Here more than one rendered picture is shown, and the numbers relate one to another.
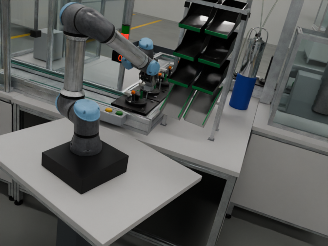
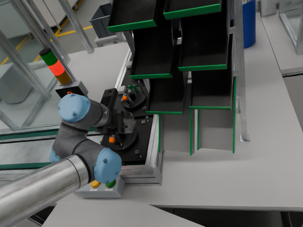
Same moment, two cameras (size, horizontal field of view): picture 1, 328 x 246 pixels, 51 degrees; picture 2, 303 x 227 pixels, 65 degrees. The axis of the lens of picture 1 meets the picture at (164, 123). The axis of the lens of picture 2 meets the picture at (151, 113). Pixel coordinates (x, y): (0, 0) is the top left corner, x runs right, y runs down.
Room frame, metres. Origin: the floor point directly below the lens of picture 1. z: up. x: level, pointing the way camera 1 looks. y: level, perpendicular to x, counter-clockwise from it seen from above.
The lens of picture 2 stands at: (1.34, -0.10, 1.76)
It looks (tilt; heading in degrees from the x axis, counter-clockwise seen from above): 43 degrees down; 11
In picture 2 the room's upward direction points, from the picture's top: 24 degrees counter-clockwise
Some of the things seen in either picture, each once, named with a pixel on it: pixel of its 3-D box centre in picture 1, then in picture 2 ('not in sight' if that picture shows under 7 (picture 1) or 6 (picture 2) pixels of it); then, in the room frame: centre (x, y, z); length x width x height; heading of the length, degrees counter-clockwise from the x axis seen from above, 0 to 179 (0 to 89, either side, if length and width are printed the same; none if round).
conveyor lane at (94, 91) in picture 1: (95, 97); (77, 146); (2.16, 0.49, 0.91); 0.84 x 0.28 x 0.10; 76
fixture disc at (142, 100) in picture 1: (135, 101); (123, 138); (2.06, 0.20, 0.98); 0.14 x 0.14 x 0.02
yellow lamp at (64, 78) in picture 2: not in sight; (62, 76); (2.22, 0.36, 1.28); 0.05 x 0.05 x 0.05
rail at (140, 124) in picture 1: (85, 105); (69, 176); (1.98, 0.51, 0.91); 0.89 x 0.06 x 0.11; 76
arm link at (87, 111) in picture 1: (86, 116); not in sight; (1.43, 0.36, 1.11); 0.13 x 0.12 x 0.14; 48
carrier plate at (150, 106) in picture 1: (135, 103); (125, 140); (2.06, 0.20, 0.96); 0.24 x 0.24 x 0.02; 76
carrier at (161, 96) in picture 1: (151, 86); (131, 94); (2.31, 0.14, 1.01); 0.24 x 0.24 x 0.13; 76
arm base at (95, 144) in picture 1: (86, 138); not in sight; (1.43, 0.35, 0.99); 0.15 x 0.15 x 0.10
